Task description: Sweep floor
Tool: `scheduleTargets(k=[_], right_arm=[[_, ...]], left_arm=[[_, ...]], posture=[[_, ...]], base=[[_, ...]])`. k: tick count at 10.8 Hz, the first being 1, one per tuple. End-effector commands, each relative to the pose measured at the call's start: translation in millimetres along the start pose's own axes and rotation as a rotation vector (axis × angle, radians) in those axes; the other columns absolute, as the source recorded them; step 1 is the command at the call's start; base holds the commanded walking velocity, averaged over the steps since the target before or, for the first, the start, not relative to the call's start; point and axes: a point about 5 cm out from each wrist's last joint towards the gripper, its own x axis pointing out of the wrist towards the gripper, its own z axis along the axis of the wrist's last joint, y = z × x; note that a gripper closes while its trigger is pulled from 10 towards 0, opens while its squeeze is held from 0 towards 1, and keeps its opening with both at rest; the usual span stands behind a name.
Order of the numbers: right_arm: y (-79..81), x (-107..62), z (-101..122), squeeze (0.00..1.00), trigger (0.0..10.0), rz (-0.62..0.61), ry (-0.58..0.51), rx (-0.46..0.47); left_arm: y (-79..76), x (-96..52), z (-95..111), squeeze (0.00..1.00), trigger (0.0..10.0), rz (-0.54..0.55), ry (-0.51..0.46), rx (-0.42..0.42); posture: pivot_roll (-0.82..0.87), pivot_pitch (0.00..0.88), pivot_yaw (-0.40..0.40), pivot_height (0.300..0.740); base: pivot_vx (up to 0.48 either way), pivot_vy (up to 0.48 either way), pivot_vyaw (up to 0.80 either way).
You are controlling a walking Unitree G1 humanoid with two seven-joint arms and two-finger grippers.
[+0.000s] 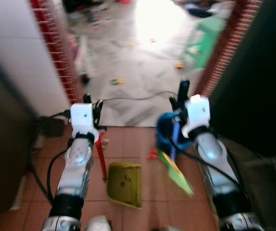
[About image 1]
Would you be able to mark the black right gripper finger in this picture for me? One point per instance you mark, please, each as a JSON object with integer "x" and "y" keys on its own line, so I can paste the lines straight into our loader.
{"x": 173, "y": 105}
{"x": 184, "y": 90}

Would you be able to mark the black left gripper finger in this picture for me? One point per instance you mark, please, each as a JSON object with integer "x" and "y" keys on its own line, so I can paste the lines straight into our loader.
{"x": 99, "y": 107}
{"x": 86, "y": 99}

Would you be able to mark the blue and green broom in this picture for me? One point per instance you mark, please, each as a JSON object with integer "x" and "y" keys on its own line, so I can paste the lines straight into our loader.
{"x": 176, "y": 168}

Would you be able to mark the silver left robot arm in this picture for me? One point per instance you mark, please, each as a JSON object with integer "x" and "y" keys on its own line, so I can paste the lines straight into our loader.
{"x": 75, "y": 168}

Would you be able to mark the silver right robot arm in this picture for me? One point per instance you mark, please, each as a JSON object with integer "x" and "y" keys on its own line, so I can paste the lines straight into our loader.
{"x": 219, "y": 178}

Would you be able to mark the small black floor object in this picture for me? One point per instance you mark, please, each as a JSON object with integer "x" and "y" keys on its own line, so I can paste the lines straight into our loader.
{"x": 84, "y": 77}

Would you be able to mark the small orange toy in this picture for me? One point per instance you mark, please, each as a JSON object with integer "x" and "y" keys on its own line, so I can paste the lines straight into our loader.
{"x": 179, "y": 65}

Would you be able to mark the small yellow-green toy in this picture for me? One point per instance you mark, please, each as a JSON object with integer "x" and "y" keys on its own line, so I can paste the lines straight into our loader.
{"x": 118, "y": 82}

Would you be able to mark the red litter scrap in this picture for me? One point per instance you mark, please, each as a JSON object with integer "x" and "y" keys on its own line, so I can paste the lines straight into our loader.
{"x": 152, "y": 155}

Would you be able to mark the green plastic stool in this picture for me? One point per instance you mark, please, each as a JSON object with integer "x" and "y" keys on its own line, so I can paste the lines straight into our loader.
{"x": 203, "y": 41}

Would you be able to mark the dark door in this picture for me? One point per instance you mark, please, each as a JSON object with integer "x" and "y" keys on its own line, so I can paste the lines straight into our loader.
{"x": 258, "y": 72}

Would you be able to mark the white robot foot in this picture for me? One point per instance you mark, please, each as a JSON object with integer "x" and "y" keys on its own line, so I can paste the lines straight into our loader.
{"x": 98, "y": 224}

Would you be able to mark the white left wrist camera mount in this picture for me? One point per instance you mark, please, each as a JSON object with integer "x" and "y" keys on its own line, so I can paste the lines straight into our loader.
{"x": 82, "y": 118}

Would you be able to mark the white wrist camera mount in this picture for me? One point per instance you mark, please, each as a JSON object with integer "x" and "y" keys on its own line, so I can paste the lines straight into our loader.
{"x": 82, "y": 118}
{"x": 198, "y": 113}

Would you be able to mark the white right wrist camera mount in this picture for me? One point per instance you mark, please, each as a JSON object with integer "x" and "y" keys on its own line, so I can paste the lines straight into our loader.
{"x": 198, "y": 113}

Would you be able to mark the red brick door post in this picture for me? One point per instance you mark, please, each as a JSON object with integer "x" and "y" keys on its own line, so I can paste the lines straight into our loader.
{"x": 56, "y": 48}
{"x": 227, "y": 48}

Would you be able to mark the grey metal frame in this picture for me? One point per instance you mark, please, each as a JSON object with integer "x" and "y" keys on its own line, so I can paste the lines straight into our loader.
{"x": 272, "y": 161}

